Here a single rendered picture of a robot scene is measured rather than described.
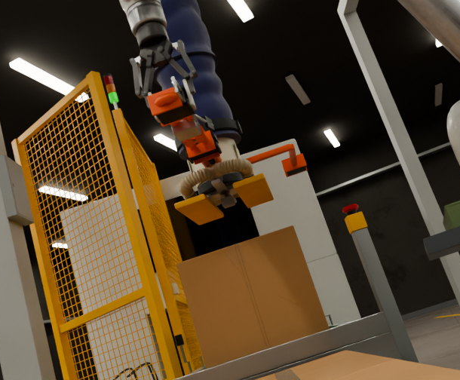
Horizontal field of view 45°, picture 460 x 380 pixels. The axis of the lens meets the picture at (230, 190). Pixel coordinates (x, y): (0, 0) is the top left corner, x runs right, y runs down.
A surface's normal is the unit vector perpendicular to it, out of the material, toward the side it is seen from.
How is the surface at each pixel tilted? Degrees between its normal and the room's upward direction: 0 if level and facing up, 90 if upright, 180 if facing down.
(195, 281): 90
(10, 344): 90
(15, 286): 90
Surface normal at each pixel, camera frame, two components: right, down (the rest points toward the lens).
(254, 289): -0.11, -0.23
